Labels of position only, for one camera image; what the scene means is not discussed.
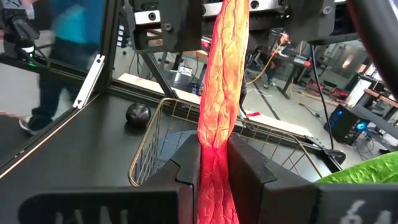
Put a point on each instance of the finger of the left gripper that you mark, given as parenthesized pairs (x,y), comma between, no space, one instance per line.
(311,21)
(182,25)

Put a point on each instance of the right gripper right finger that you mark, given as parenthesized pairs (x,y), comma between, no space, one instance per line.
(280,202)

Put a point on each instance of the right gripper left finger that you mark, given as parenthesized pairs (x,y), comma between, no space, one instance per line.
(124,208)

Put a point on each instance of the long red chili pepper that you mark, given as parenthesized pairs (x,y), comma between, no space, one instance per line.
(220,93)

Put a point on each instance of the green leafy vegetable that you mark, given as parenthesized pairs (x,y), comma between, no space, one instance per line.
(367,172)

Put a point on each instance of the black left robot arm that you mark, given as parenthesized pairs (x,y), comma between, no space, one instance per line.
(18,29)

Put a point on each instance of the red tape strip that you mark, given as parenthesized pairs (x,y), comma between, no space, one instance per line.
(253,114)

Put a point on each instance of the black ball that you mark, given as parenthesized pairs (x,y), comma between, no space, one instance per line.
(138,115)

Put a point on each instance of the black computer with blue light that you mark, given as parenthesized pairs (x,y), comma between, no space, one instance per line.
(342,124)

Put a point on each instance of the person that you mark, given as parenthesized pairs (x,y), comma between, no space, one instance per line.
(77,25)

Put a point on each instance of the grey metal desk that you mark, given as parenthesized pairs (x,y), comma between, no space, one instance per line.
(379,123)

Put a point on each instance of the white angle bracket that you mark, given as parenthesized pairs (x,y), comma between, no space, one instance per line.
(90,81)

